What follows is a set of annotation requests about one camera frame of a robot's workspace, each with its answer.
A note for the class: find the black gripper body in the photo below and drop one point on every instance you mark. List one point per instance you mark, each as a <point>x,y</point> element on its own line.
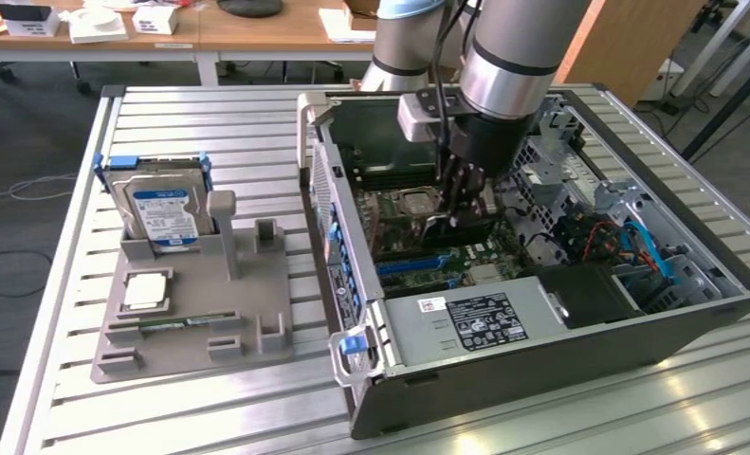
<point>489,147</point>

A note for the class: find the black Nvidia graphics card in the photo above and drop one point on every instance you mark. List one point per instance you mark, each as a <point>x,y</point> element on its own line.
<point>457,234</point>

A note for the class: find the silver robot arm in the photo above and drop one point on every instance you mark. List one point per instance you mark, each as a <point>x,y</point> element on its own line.
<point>520,47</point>

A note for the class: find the metal CPU socket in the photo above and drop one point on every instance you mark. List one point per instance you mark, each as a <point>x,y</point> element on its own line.
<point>416,204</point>

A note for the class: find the perforated metal drive cage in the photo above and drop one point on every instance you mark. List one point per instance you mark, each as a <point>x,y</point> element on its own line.
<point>540,175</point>

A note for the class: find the green Dell motherboard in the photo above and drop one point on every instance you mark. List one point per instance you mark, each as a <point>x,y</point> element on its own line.
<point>495,256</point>

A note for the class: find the silver finned heatsink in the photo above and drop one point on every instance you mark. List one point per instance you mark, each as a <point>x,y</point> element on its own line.
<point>491,275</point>

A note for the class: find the blue expansion slot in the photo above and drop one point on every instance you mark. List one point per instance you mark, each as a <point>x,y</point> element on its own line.
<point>413,265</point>

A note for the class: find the black fan shroud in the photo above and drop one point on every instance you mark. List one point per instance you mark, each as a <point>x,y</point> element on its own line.
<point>587,294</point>

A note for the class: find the grey power supply unit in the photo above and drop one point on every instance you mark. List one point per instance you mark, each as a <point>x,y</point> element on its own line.
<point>425,332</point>

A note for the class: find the white floor device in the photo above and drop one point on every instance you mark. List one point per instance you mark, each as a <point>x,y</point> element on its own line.
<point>663,78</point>

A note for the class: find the wooden cabinet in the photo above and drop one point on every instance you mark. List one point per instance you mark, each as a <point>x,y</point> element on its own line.
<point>635,47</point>

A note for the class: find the white paper stack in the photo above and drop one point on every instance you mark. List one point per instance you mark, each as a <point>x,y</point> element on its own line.
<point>346,30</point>

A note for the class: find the blue plastic case latch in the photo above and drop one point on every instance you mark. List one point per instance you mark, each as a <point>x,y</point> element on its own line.
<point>350,345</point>

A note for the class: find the grey plastic parts rack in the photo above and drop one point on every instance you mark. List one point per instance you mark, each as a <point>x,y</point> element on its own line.
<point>254,284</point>

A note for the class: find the metal disk bay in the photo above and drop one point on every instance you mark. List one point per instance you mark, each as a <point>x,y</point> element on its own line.
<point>685,284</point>

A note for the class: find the open black PC case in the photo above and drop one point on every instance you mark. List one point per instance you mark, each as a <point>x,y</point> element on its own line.
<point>540,379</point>

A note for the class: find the black slanted pole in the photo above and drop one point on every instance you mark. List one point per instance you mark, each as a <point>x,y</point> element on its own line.
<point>730,95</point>

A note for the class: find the wooden desk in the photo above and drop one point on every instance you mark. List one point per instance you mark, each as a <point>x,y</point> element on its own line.
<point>65,47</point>
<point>273,33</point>

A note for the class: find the hard disk in blue caddy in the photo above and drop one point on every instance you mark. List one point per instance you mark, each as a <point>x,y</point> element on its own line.
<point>159,208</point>

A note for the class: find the black round stand base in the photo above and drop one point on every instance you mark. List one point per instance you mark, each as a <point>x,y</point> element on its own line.
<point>252,7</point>

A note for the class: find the green RAM stick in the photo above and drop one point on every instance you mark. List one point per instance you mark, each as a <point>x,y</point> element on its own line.
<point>173,321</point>

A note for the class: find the silver CPU chip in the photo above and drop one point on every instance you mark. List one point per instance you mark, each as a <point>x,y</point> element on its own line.
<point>146,291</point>

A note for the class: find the small white printed box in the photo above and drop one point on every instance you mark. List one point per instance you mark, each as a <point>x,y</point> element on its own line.
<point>154,21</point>

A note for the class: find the white round-topped box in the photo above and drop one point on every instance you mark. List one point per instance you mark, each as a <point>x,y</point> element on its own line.
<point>97,28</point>

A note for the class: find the white box black lid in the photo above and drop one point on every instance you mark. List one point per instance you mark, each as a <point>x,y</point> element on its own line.
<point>30,23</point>

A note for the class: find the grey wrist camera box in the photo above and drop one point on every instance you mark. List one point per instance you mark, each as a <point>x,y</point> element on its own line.
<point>416,121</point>

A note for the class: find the white table frame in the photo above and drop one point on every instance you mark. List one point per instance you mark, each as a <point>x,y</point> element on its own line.
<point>723,47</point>

